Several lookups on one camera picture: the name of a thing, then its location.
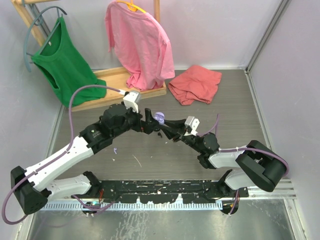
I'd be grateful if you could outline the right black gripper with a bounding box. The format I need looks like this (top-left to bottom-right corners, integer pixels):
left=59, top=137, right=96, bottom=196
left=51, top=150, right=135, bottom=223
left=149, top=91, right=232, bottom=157
left=157, top=118, right=204, bottom=154

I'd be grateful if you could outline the pink t-shirt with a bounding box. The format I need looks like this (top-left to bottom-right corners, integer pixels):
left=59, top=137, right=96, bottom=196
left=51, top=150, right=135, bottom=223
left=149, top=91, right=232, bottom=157
left=104, top=1, right=175, bottom=91

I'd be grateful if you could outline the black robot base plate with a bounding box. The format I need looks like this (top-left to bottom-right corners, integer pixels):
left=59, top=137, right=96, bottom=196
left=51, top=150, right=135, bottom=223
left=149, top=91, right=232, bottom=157
left=77, top=180, right=236, bottom=204

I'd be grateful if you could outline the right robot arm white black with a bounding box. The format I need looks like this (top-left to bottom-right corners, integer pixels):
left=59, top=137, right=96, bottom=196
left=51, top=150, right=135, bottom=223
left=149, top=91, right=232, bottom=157
left=159, top=116, right=289, bottom=197

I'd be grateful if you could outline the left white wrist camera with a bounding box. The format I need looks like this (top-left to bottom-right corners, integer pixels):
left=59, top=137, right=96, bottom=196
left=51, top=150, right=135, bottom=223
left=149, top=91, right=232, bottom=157
left=122, top=90, right=141, bottom=113

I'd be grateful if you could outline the white slotted cable duct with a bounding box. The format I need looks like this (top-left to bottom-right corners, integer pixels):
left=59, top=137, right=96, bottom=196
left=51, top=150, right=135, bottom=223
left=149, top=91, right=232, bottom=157
left=41, top=200, right=223, bottom=211

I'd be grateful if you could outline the aluminium corner post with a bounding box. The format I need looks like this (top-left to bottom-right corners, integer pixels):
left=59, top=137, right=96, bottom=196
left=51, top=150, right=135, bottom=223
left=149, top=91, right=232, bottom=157
left=244, top=0, right=293, bottom=74

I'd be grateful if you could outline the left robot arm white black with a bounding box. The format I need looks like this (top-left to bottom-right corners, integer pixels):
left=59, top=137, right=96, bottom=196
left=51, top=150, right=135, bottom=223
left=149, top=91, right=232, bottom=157
left=10, top=104, right=165, bottom=215

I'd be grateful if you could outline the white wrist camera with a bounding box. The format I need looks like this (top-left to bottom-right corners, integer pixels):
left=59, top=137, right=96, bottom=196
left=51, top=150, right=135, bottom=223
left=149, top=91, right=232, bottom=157
left=184, top=116, right=200, bottom=135
left=122, top=90, right=141, bottom=113

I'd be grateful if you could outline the coral folded cloth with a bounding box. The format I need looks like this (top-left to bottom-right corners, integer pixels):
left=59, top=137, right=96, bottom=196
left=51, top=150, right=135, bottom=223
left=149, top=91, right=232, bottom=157
left=168, top=65, right=222, bottom=106

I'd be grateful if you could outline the lilac earbud charging case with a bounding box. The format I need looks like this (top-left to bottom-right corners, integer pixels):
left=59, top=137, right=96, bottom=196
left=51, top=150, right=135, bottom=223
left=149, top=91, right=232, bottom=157
left=153, top=112, right=165, bottom=125

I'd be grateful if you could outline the green tank top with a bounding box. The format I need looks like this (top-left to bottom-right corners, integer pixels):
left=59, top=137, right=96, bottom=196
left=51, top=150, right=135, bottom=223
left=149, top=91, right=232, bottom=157
left=31, top=17, right=106, bottom=107

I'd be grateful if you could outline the wooden clothes rack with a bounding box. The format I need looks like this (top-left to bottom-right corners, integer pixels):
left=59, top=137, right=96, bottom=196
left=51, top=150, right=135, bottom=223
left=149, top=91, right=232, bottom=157
left=10, top=0, right=167, bottom=112

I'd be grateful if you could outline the yellow hanger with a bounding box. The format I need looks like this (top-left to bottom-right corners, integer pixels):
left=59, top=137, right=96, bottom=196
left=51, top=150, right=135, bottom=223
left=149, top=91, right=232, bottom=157
left=116, top=0, right=146, bottom=14

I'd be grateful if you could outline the grey-blue hanger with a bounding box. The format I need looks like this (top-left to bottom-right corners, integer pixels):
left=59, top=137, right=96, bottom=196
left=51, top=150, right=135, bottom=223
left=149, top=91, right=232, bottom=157
left=23, top=6, right=68, bottom=73

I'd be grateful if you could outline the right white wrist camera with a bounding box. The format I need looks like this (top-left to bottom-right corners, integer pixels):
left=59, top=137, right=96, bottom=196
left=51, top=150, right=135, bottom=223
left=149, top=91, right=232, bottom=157
left=184, top=116, right=200, bottom=135

